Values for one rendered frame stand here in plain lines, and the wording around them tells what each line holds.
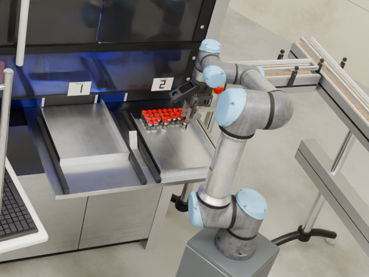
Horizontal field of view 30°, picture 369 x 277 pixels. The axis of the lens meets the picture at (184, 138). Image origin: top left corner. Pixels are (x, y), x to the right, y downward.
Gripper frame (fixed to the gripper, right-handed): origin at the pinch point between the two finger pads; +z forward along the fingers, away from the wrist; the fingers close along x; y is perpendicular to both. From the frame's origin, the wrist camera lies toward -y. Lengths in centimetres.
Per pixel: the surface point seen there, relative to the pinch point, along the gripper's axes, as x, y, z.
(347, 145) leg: -1, 89, 22
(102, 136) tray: 2.9, -31.6, 7.5
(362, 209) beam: -24, 90, 41
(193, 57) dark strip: 15.1, 5.3, -18.5
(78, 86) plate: 15.0, -39.6, -7.7
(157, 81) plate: 15.2, -7.3, -8.1
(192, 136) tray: -1.6, 4.6, 7.5
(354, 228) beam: -29, 87, 49
